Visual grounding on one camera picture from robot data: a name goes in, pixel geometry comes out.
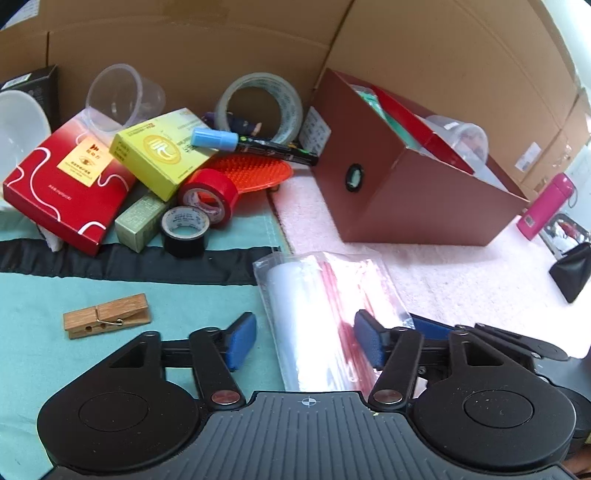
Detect red cardboard box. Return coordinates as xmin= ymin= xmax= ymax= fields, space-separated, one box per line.
xmin=2 ymin=111 xmax=139 ymax=257

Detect white packet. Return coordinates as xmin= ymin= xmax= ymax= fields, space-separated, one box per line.
xmin=34 ymin=222 xmax=70 ymax=254

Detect pack of clear zip bags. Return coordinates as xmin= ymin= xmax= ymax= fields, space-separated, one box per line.
xmin=252 ymin=251 xmax=416 ymax=393

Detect pink bottle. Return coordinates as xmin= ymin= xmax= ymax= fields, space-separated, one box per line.
xmin=516 ymin=173 xmax=577 ymax=241

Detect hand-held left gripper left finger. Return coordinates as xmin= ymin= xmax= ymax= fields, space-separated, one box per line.
xmin=108 ymin=312 xmax=257 ymax=411

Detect reddish-brown cardboard container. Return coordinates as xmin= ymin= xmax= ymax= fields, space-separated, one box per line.
xmin=309 ymin=68 xmax=531 ymax=247

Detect pink towel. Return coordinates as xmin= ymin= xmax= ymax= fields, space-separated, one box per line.
xmin=268 ymin=175 xmax=591 ymax=361

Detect teal cloth with black band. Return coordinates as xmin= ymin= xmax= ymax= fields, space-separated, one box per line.
xmin=0 ymin=203 xmax=296 ymax=467

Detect black box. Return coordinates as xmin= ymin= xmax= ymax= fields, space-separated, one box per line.
xmin=0 ymin=65 xmax=61 ymax=132

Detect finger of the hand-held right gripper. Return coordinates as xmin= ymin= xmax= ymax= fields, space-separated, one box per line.
xmin=409 ymin=314 xmax=458 ymax=343
xmin=455 ymin=323 xmax=570 ymax=363

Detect shiny metal tray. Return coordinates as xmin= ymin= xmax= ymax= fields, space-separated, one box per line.
xmin=538 ymin=212 xmax=591 ymax=259

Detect red tape roll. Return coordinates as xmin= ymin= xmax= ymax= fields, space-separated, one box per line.
xmin=178 ymin=168 xmax=241 ymax=227

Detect cardboard backdrop panel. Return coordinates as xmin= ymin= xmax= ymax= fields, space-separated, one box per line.
xmin=0 ymin=0 xmax=580 ymax=181

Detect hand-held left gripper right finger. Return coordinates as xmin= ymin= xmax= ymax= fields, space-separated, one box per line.
xmin=353 ymin=310 xmax=518 ymax=413

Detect yellow box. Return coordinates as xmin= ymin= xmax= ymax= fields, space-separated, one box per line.
xmin=108 ymin=107 xmax=218 ymax=202

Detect black tape roll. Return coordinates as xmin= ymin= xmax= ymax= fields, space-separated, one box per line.
xmin=161 ymin=206 xmax=212 ymax=259

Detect labelled cardboard box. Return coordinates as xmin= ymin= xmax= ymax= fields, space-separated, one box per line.
xmin=510 ymin=92 xmax=591 ymax=190

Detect clear plastic cup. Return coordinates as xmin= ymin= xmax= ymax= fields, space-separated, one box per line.
xmin=425 ymin=115 xmax=490 ymax=176
xmin=85 ymin=64 xmax=167 ymax=134

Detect small dark purple object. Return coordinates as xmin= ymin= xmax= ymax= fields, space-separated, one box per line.
xmin=202 ymin=111 xmax=264 ymax=137

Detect red silicone brush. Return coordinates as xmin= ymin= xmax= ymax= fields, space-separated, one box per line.
xmin=210 ymin=153 xmax=295 ymax=195

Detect blue-capped black marker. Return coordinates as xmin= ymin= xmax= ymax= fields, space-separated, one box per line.
xmin=191 ymin=128 xmax=320 ymax=167

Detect clear tape roll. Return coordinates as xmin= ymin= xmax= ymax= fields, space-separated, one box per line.
xmin=215 ymin=72 xmax=304 ymax=146

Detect small green box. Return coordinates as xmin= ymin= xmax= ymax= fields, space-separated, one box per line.
xmin=115 ymin=194 xmax=174 ymax=254

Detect green packet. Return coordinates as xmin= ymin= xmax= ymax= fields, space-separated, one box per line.
xmin=351 ymin=84 xmax=407 ymax=139

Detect white bowl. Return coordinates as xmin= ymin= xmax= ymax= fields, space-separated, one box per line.
xmin=0 ymin=90 xmax=52 ymax=185

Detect black pouch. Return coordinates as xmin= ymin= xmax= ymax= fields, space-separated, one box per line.
xmin=549 ymin=241 xmax=591 ymax=304

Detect wooden clothespin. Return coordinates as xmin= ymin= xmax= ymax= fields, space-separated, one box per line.
xmin=63 ymin=293 xmax=152 ymax=340

